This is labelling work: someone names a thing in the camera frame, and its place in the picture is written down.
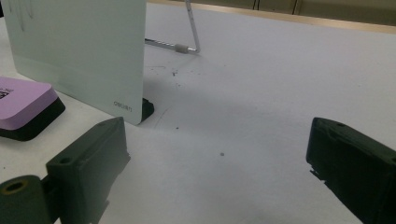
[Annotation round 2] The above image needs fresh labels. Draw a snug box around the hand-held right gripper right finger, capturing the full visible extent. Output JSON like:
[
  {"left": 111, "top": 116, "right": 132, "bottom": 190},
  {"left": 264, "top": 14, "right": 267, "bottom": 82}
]
[{"left": 305, "top": 117, "right": 396, "bottom": 224}]

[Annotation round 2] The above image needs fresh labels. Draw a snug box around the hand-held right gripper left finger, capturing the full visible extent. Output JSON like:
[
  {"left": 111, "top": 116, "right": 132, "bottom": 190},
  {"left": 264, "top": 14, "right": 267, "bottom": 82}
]
[{"left": 45, "top": 117, "right": 132, "bottom": 224}]

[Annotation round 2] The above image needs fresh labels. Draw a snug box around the purple whiteboard eraser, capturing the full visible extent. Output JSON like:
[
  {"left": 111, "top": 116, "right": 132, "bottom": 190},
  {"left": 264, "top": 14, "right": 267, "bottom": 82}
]
[{"left": 0, "top": 76, "right": 66, "bottom": 142}]

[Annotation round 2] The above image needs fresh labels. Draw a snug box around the black whiteboard foot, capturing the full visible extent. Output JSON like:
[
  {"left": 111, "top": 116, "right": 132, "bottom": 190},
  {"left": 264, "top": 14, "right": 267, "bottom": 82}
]
[{"left": 141, "top": 97, "right": 155, "bottom": 123}]

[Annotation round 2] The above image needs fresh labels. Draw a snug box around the pale glass whiteboard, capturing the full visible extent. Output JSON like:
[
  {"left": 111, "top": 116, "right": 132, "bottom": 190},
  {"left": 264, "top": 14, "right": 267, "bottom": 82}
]
[{"left": 1, "top": 0, "right": 148, "bottom": 126}]

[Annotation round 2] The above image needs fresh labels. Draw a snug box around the metal wire whiteboard stand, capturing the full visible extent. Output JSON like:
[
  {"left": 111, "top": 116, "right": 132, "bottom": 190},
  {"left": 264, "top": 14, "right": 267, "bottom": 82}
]
[{"left": 144, "top": 0, "right": 201, "bottom": 56}]

